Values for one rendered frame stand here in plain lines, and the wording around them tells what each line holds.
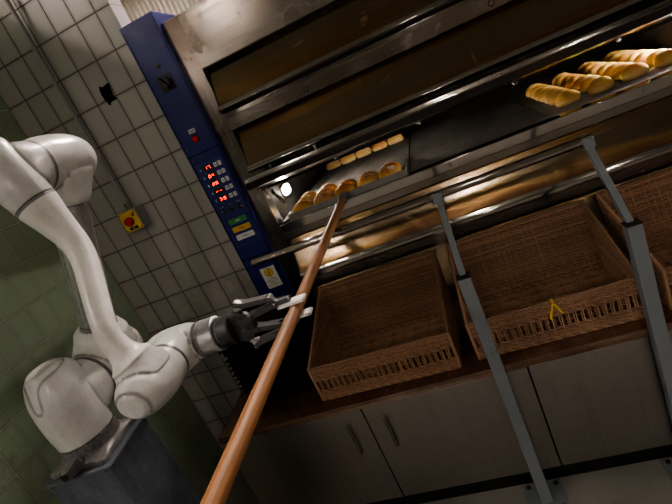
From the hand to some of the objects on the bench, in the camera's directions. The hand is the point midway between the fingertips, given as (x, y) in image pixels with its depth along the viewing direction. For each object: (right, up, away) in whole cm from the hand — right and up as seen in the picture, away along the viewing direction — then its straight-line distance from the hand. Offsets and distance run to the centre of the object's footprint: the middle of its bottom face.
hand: (295, 308), depth 111 cm
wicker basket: (+33, -27, +85) cm, 95 cm away
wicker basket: (+88, -8, +69) cm, 112 cm away
